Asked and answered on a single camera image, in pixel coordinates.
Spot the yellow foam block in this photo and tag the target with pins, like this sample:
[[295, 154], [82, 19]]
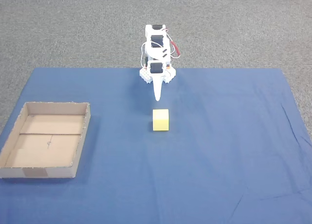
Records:
[[161, 120]]

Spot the blue cloth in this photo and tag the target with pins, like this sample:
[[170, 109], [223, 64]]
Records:
[[195, 160]]

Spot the shallow cardboard box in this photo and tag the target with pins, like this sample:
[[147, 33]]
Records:
[[46, 136]]

